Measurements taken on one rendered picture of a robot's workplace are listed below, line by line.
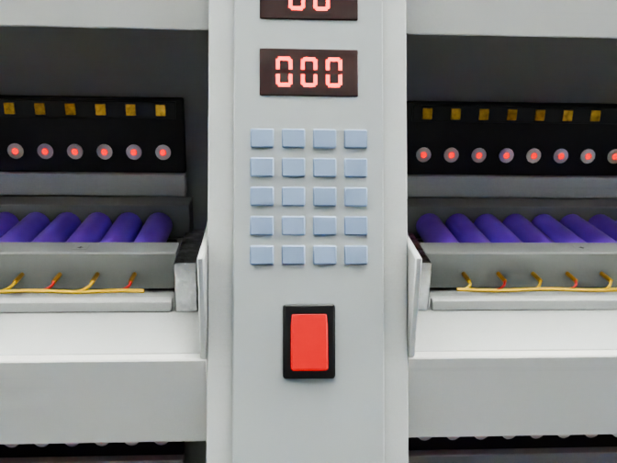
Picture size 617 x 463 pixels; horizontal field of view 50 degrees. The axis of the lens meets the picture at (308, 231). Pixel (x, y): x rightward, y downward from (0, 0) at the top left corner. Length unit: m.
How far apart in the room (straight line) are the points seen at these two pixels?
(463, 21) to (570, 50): 0.24
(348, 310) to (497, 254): 0.12
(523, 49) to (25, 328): 0.42
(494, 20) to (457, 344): 0.16
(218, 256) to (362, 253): 0.07
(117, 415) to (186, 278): 0.08
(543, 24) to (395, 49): 0.08
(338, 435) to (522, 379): 0.09
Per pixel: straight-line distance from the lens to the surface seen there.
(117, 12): 0.35
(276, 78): 0.31
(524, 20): 0.37
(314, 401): 0.31
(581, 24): 0.38
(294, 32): 0.32
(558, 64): 0.58
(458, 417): 0.34
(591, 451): 0.55
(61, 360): 0.33
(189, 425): 0.33
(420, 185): 0.49
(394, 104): 0.32
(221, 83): 0.32
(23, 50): 0.56
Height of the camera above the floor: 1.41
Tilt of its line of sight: 2 degrees up
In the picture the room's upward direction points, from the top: straight up
